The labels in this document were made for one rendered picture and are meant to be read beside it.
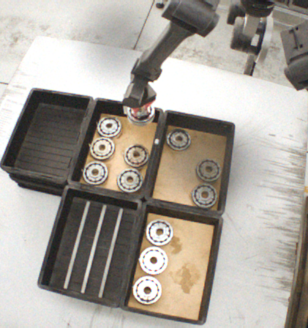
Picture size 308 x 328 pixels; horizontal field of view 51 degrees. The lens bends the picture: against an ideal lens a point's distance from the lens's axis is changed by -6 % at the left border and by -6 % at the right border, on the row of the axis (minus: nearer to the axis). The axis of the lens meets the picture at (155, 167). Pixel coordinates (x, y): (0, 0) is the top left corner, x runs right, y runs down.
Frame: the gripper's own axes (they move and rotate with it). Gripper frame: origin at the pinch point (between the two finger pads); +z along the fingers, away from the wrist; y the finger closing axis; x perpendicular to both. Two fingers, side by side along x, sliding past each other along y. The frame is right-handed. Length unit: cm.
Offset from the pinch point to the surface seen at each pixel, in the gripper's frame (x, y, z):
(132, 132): 4.8, -2.3, 22.1
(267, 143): -29, 53, 36
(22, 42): 179, -15, 102
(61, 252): -24, -53, 23
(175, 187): -25.8, -1.0, 22.7
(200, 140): -14.4, 20.3, 22.5
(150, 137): -1.5, 3.0, 22.3
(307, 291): -106, 46, 93
